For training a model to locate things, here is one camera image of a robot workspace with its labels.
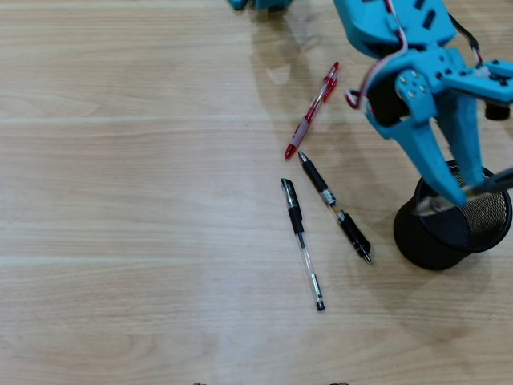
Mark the black mesh pen holder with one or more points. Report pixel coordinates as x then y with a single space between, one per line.
429 248

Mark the clear gel pen black cap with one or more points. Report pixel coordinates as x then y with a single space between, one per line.
296 216

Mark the teal robot base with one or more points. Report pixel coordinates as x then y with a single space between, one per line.
240 3

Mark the red retractable pen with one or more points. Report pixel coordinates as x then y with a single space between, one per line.
308 116

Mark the teal gripper black servo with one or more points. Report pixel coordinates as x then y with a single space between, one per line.
417 93

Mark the grey grip clear pen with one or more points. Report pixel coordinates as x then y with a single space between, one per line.
493 182

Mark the black retractable pen chrome tip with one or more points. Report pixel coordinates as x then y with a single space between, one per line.
352 232

